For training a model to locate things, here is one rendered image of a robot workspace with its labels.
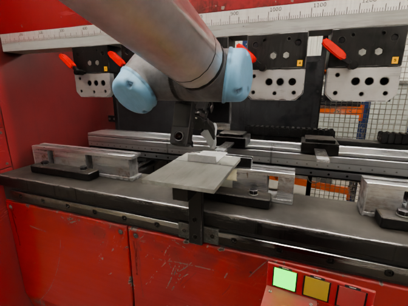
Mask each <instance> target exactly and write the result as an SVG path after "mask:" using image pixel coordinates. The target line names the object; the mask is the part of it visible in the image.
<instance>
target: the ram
mask: <svg viewBox="0 0 408 306"><path fill-rule="evenodd" d="M318 1H329V0H189V2H190V3H191V4H192V6H193V7H194V8H195V10H196V11H197V13H198V14H201V13H212V12H224V11H230V10H241V9H253V8H259V7H271V6H277V5H288V4H300V3H306V2H318ZM403 24H408V9H401V10H388V11H380V12H365V13H352V14H344V15H330V16H317V17H309V18H294V19H281V20H273V21H259V22H246V23H238V24H224V25H210V26H208V28H209V29H210V31H211V32H212V34H213V35H214V36H215V37H226V36H228V37H230V38H231V39H232V40H234V41H247V36H248V35H261V34H270V33H287V32H304V31H309V36H329V35H330V33H331V32H332V30H333V29H349V28H358V27H376V26H393V25H403ZM89 25H93V24H92V23H90V22H89V21H88V20H86V19H84V18H83V17H82V16H80V15H79V14H77V13H76V12H74V11H73V10H72V9H70V8H68V7H67V6H66V5H64V4H63V3H62V2H60V1H59V0H0V35H1V34H8V33H19V32H31V31H37V30H48V29H60V28H66V27H78V26H89ZM101 45H109V46H115V47H120V48H121V44H120V43H119V42H118V41H116V40H115V39H113V38H112V37H110V36H109V35H96V36H82V37H74V38H60V39H47V40H39V41H25V42H11V43H3V44H2V49H3V52H8V53H18V54H33V53H53V52H72V48H73V47H84V46H101Z"/></svg>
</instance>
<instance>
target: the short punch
mask: <svg viewBox="0 0 408 306"><path fill-rule="evenodd" d="M212 103H213V106H214V108H213V110H212V113H211V112H210V110H209V107H208V111H209V112H208V116H207V118H208V119H209V120H210V121H212V122H213V123H215V124H216V125H217V129H220V130H230V124H231V102H226V103H222V102H212Z"/></svg>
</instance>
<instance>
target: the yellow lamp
mask: <svg viewBox="0 0 408 306"><path fill-rule="evenodd" d="M329 285H330V283H328V282H324V281H322V280H318V279H314V278H311V277H307V276H306V277H305V284H304V293H303V294H304V295H307V296H311V297H313V298H316V299H320V300H323V301H326V302H327V297H328V289H329Z"/></svg>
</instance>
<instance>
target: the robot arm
mask: <svg viewBox="0 0 408 306"><path fill-rule="evenodd" d="M59 1H60V2H62V3H63V4H64V5H66V6H67V7H68V8H70V9H72V10H73V11H74V12H76V13H77V14H79V15H80V16H82V17H83V18H84V19H86V20H88V21H89V22H90V23H92V24H93V25H95V26H96V27H98V28H99V29H100V30H102V31H103V32H104V33H106V34H108V35H109V36H110V37H112V38H113V39H115V40H116V41H118V42H119V43H120V44H122V45H124V46H125V47H126V48H128V49H129V50H131V51H132V52H134V53H135V54H134V55H133V56H132V58H131V59H130V60H129V61H128V62H127V63H126V65H125V66H123V67H122V68H121V69H120V73H119V74H118V75H117V77H116V78H115V79H114V81H113V83H112V91H113V93H114V95H115V97H116V98H117V99H118V101H119V102H120V103H121V104H122V105H123V106H124V107H125V108H127V109H129V110H130V111H133V112H135V113H138V114H146V113H148V112H149V111H151V110H152V108H153V107H155V106H156V105H157V101H160V100H161V101H175V103H174V113H173V118H172V128H171V136H170V144H172V145H174V146H182V147H189V146H190V147H192V148H193V146H194V145H193V141H192V133H193V129H198V130H201V129H202V131H201V135H202V137H204V138H205V139H206V142H207V143H208V144H209V148H211V149H215V147H216V143H217V142H216V141H217V140H216V133H217V125H216V124H215V123H213V122H212V121H210V120H209V119H208V118H207V116H208V112H209V111H208V107H209V110H210V112H211V113H212V111H213V108H214V106H213V102H222V103H226V102H241V101H243V100H245V99H246V98H247V96H248V95H249V93H250V90H251V85H252V80H253V64H252V60H251V56H250V53H249V52H248V51H247V50H246V49H244V48H233V47H229V49H224V48H223V47H222V46H221V44H220V43H219V42H218V40H217V39H216V37H215V36H214V35H213V33H212V32H211V31H210V29H209V28H208V26H207V25H206V24H205V22H204V21H203V19H202V18H201V17H200V15H199V14H198V13H197V11H196V10H195V8H194V7H193V6H192V4H191V3H190V2H189V0H59ZM209 102H211V107H210V104H209Z"/></svg>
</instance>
